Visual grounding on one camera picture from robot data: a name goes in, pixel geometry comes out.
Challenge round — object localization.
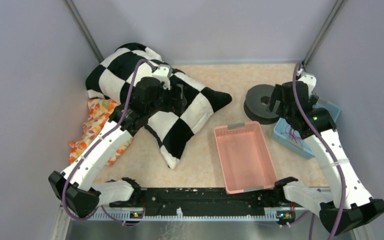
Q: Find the dark grey cable spool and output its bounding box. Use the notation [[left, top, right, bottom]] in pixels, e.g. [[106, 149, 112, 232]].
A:
[[243, 84, 280, 125]]

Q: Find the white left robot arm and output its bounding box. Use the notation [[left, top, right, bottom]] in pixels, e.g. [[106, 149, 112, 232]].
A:
[[48, 77, 187, 220]]

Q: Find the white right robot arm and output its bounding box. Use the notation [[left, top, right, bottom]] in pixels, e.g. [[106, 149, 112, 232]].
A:
[[267, 80, 384, 239]]

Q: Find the blue plastic basket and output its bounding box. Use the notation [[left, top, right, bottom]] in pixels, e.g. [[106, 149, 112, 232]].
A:
[[272, 99, 342, 161]]

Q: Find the pink plastic basket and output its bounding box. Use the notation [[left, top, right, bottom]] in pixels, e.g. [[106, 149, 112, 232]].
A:
[[214, 121, 278, 195]]

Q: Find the black and white checkered pillow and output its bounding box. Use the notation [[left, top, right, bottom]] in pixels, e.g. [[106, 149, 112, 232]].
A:
[[85, 42, 232, 170]]

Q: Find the orange floral cloth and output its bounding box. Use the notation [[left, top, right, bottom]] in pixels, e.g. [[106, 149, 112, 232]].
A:
[[69, 98, 119, 164]]

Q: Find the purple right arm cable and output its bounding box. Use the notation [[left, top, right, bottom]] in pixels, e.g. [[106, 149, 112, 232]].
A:
[[291, 62, 347, 240]]

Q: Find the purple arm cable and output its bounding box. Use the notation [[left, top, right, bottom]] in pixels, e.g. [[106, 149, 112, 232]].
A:
[[291, 62, 347, 240], [61, 58, 156, 228]]

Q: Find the red cable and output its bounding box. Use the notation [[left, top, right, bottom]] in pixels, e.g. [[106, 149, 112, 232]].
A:
[[281, 124, 304, 145]]

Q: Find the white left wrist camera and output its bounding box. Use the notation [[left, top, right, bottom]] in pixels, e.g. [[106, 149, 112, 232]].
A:
[[152, 64, 173, 90]]

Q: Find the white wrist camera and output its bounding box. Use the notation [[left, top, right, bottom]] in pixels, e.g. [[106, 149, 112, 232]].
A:
[[296, 69, 317, 96], [152, 64, 173, 90]]

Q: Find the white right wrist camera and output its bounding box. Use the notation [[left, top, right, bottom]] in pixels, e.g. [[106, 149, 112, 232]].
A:
[[296, 69, 317, 96]]

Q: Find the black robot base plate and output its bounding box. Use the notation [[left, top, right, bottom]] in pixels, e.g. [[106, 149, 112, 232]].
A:
[[109, 187, 299, 217]]

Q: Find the white slotted cable duct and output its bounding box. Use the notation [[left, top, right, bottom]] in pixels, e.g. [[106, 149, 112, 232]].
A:
[[89, 207, 297, 222]]

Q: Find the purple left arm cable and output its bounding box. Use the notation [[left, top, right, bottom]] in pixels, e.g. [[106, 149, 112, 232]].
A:
[[61, 58, 156, 228]]

